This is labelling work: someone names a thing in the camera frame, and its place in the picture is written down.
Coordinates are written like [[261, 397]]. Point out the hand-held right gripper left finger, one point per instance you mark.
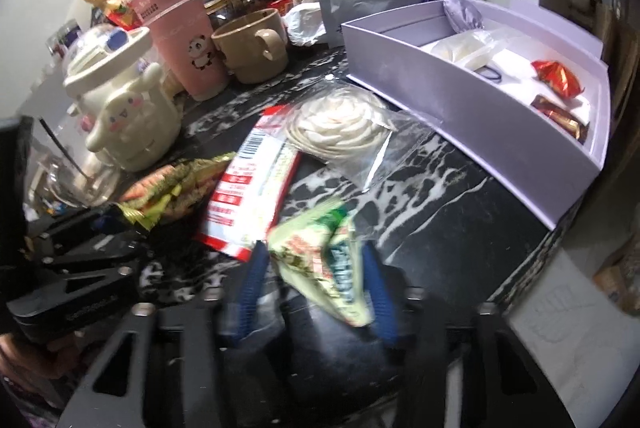
[[250, 288]]

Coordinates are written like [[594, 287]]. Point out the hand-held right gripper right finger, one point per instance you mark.
[[380, 298]]

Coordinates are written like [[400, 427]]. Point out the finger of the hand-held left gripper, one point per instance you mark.
[[75, 230], [50, 313]]

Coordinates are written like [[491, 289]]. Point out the green white snack packet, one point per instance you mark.
[[320, 258]]

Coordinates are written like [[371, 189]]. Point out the brown meat snack packet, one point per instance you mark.
[[170, 188]]

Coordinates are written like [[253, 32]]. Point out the lavender gift box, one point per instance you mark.
[[475, 122]]

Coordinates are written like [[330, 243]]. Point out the brown candy wrapper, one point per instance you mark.
[[560, 117]]

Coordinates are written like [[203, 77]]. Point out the clear zip bag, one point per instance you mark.
[[465, 50]]

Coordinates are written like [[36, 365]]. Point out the red candy wrapper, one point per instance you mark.
[[557, 77]]

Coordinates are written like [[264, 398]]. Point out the purple sachet pouch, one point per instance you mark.
[[462, 12]]

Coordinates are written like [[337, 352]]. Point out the person's left hand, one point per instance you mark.
[[55, 358]]

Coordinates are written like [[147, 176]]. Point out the clear glass dish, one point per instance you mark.
[[80, 183]]

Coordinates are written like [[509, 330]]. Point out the red white packet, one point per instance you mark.
[[250, 188]]

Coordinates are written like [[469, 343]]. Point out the white cartoon dog jar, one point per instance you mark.
[[130, 122]]

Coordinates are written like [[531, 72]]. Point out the pink panda paper cup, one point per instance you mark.
[[195, 52]]

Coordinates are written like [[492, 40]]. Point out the brown mug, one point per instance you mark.
[[245, 47]]

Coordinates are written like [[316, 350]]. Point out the white crumpled plastic bag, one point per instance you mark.
[[305, 22]]

